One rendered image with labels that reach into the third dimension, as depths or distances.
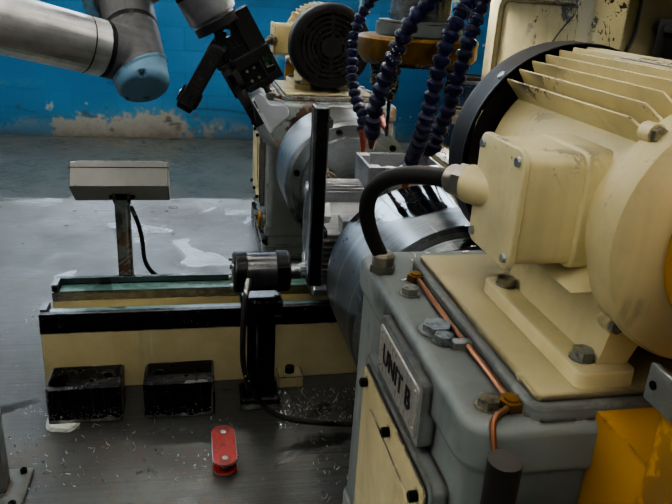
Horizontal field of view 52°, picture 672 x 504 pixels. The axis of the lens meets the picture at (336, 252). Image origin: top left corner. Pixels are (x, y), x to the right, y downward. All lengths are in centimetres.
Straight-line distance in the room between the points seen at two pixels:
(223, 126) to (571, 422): 632
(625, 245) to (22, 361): 102
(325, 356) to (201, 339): 20
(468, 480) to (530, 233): 16
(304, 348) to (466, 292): 59
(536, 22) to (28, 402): 96
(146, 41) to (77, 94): 573
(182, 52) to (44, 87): 126
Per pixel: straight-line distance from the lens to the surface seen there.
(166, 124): 668
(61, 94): 676
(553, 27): 111
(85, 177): 129
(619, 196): 40
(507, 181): 42
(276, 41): 165
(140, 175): 128
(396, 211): 82
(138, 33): 101
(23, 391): 116
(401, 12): 105
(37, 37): 95
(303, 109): 150
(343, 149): 130
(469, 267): 61
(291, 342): 111
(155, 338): 109
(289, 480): 93
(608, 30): 100
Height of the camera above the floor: 139
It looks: 21 degrees down
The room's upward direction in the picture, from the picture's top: 3 degrees clockwise
